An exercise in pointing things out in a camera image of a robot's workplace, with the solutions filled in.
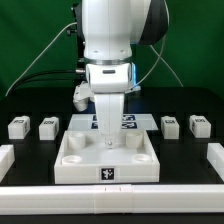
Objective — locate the white square tabletop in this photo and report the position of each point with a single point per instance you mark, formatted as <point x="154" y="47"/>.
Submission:
<point x="85" y="158"/>

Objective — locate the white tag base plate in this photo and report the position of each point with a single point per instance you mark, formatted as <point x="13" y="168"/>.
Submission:
<point x="87" y="122"/>

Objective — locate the white right fence piece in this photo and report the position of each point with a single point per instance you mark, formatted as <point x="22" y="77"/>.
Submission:
<point x="215" y="155"/>

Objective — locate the white front fence bar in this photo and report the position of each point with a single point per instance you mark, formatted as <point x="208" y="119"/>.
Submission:
<point x="99" y="199"/>

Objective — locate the white left fence piece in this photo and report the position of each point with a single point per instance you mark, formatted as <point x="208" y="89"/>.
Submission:
<point x="7" y="158"/>

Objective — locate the black camera on stand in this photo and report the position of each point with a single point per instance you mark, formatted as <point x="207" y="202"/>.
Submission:
<point x="79" y="50"/>

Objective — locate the white fence piece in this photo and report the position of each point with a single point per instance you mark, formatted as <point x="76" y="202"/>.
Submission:
<point x="215" y="155"/>
<point x="7" y="158"/>

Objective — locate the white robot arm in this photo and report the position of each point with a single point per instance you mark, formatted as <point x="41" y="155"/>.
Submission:
<point x="107" y="29"/>

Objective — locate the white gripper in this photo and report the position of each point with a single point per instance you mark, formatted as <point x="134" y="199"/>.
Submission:
<point x="107" y="85"/>

